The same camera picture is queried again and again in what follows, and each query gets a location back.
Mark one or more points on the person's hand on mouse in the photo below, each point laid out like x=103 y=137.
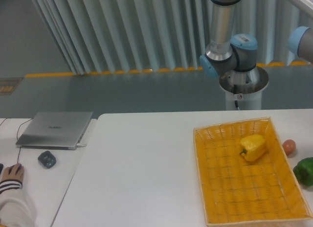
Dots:
x=14 y=172

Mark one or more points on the yellow bell pepper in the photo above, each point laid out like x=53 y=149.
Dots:
x=253 y=147

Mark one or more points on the white sleeved forearm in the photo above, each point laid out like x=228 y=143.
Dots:
x=14 y=210

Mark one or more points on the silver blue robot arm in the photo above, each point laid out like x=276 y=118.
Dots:
x=221 y=33

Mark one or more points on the green bell pepper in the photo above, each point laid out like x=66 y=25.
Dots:
x=304 y=171

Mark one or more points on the dark grey small case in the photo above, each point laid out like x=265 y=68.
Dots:
x=47 y=159

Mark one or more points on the silver closed laptop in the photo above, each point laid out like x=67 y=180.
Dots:
x=55 y=130

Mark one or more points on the grey folding partition screen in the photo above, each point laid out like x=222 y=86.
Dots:
x=126 y=35

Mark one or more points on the yellow woven basket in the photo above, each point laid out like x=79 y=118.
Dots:
x=240 y=193

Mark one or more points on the brown egg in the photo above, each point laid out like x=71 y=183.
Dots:
x=289 y=146

